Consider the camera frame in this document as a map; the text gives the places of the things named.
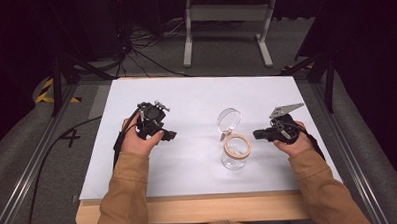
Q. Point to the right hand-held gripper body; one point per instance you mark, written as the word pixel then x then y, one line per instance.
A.
pixel 282 125

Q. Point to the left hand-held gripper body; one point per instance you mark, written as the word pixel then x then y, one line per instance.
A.
pixel 151 114

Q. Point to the clear glass jar hinged lid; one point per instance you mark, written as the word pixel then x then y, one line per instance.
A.
pixel 236 147

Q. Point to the person's right hand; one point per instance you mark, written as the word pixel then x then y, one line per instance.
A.
pixel 297 145

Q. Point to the person's left hand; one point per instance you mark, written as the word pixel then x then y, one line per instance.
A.
pixel 137 144

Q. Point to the white table mat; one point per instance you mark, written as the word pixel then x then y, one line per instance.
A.
pixel 192 102

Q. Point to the black tripod stand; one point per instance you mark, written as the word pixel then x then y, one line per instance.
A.
pixel 63 73
pixel 321 67

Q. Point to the light wooden table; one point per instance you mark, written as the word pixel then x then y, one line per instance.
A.
pixel 196 208

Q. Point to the yellow black striped floor tape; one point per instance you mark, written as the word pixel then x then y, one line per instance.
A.
pixel 45 94

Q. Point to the aluminium floor rail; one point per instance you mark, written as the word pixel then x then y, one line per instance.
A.
pixel 352 166
pixel 28 171

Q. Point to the white metal stand frame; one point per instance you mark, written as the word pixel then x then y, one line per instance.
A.
pixel 228 12

